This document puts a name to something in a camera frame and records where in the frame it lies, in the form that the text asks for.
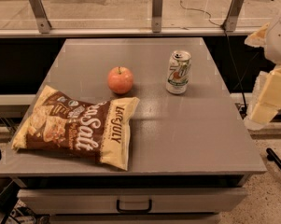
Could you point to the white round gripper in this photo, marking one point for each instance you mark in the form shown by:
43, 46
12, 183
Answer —
279, 41

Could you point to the red apple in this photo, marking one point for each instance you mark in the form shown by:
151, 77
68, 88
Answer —
120, 80

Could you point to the green white soda can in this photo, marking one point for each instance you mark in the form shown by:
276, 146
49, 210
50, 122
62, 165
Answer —
178, 72

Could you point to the black pole at right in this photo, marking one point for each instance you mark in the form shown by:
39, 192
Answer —
272, 156

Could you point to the brown yellow chip bag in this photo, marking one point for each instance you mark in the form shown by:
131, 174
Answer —
59, 122

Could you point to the right metal railing bracket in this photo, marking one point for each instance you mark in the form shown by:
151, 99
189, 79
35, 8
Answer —
229, 25

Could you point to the metal railing bracket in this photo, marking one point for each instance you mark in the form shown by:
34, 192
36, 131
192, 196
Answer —
156, 21
41, 18
229, 25

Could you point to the middle metal railing bracket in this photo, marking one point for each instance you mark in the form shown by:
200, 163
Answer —
156, 21

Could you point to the left metal railing bracket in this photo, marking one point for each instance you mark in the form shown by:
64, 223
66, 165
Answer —
41, 18

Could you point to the grey drawer with black handle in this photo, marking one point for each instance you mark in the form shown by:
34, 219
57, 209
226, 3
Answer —
131, 201

